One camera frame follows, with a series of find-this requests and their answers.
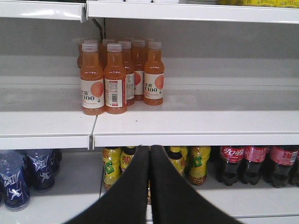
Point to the plastic coke bottle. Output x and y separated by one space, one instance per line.
253 158
228 164
280 162

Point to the white metal shelf unit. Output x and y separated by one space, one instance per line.
231 76

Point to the blue sports drink bottle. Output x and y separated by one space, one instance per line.
13 180
40 169

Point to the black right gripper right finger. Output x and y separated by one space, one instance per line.
174 201

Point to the yellow lemon tea bottle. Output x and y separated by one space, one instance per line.
112 168
126 156
178 157
199 156

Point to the orange C100 juice bottle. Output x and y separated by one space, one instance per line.
115 81
154 75
91 80

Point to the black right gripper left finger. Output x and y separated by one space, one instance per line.
126 201

